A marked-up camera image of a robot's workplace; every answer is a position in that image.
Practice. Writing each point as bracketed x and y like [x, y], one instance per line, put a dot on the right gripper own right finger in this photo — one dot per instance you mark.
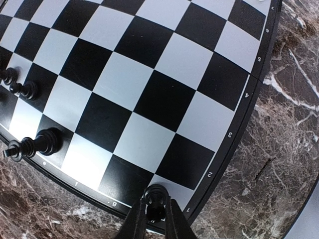
[176, 225]

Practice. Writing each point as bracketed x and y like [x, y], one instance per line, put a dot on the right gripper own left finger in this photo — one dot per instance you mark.
[135, 223]

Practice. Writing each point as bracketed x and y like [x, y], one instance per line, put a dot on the black rook chess piece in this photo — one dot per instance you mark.
[156, 196]

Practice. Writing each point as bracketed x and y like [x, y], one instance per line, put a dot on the black grey chessboard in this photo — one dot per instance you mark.
[144, 91]

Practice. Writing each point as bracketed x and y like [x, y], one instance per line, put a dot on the tall black piece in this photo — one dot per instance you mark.
[9, 76]

